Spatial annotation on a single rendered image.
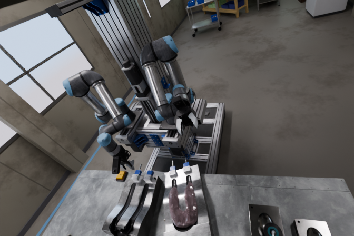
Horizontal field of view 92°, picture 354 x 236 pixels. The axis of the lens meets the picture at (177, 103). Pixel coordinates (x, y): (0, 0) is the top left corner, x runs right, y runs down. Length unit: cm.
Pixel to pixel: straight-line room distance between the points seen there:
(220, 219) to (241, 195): 19
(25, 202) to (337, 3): 667
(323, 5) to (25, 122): 592
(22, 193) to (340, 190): 330
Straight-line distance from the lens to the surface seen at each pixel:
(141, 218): 127
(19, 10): 340
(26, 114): 293
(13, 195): 324
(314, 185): 135
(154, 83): 105
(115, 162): 125
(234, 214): 125
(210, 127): 239
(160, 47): 108
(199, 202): 120
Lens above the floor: 199
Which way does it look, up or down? 37 degrees down
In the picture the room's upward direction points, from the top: 23 degrees counter-clockwise
